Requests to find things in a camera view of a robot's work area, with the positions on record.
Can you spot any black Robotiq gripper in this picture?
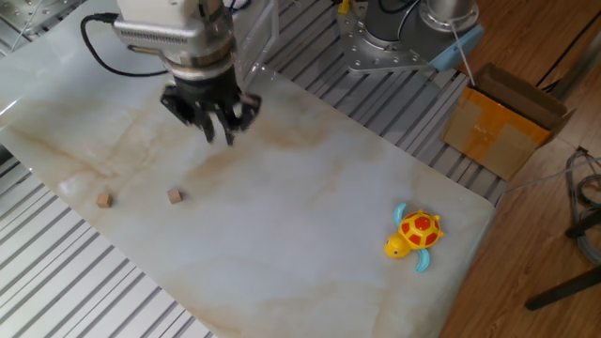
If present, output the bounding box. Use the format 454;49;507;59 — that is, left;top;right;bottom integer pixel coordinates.
160;65;263;146

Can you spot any white plastic drawer cabinet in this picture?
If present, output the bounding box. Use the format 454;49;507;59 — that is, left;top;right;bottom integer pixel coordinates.
232;0;282;100

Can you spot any marble pattern table board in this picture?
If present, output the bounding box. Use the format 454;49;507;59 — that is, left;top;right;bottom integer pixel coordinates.
0;0;498;338

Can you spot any aluminium plate with screws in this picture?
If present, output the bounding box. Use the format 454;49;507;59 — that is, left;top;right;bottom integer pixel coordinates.
0;0;81;38

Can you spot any yellow orange turtle toy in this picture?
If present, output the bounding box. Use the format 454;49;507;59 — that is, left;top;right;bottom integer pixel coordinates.
383;202;445;274

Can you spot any white zip tie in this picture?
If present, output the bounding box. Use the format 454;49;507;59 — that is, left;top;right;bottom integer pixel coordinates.
449;21;477;88

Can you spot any open cardboard box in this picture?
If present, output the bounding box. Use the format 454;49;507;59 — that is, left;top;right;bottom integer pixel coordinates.
440;62;577;183

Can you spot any short black stand leg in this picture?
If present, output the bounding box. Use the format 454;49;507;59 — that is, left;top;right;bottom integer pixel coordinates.
565;209;601;239

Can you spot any long black stand leg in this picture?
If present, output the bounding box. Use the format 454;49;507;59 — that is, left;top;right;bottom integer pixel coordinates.
524;266;601;312

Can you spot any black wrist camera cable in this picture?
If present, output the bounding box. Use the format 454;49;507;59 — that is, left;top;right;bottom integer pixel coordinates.
79;12;170;79

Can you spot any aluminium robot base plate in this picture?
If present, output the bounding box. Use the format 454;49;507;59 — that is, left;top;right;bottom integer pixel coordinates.
337;4;436;75

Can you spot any thin white floor cable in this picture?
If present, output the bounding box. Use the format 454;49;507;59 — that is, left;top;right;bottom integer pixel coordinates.
504;157;601;196

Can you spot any grey floor cable bundle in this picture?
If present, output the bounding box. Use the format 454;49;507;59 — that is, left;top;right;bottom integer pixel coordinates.
565;146;601;267

